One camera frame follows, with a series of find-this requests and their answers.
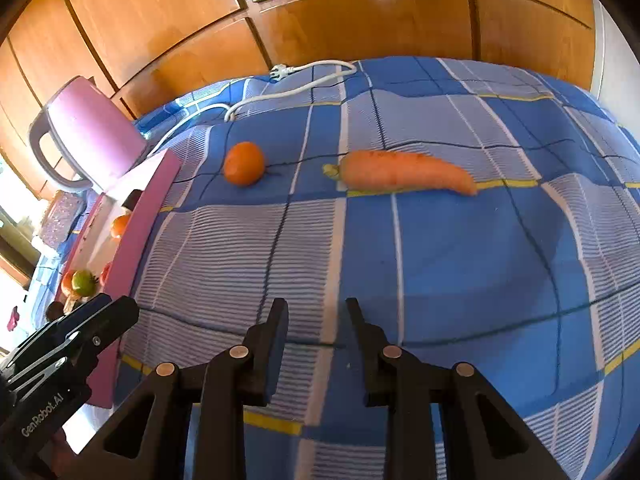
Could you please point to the pink edged white tray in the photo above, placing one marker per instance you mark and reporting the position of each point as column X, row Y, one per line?
column 95, row 247

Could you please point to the dark purple plum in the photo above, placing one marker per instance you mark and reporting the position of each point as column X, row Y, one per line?
column 54, row 311

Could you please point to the orange carrot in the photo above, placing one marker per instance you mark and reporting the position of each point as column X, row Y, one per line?
column 392, row 172

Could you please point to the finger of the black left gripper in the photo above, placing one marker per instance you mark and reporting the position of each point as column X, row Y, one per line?
column 92, row 349
column 50, row 337

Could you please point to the orange fruit near green tomato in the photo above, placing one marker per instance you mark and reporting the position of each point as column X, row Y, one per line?
column 67, row 283

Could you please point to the red tomato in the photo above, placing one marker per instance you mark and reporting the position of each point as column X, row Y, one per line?
column 104, row 274

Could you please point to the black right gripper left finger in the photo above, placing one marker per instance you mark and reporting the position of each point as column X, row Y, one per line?
column 146, row 438

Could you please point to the dark eggplant piece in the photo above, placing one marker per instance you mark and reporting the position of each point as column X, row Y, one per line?
column 131, row 200

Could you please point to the green tomato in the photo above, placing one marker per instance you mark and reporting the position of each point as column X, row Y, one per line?
column 84, row 283

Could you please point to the blue plaid tablecloth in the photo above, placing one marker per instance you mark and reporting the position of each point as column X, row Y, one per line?
column 534, row 280

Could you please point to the orange fruit in tray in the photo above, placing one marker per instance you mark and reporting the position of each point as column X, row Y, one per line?
column 119, row 226

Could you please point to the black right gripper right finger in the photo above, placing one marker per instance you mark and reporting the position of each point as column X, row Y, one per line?
column 483, row 437

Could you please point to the pink electric kettle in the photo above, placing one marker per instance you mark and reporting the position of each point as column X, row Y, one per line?
column 92, row 134

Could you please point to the orange mandarin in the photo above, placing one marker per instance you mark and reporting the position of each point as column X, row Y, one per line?
column 244, row 164

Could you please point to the silver tissue box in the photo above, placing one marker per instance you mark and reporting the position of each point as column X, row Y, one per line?
column 59, row 217

